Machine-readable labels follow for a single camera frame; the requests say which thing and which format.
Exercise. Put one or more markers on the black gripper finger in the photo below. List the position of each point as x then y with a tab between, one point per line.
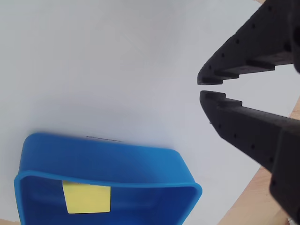
253	42
257	136

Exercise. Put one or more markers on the yellow cube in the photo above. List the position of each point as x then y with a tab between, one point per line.
87	198

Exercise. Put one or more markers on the blue rectangular plastic bin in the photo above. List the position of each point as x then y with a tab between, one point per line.
105	161

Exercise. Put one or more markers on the white paper sheet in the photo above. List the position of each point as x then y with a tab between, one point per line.
105	70

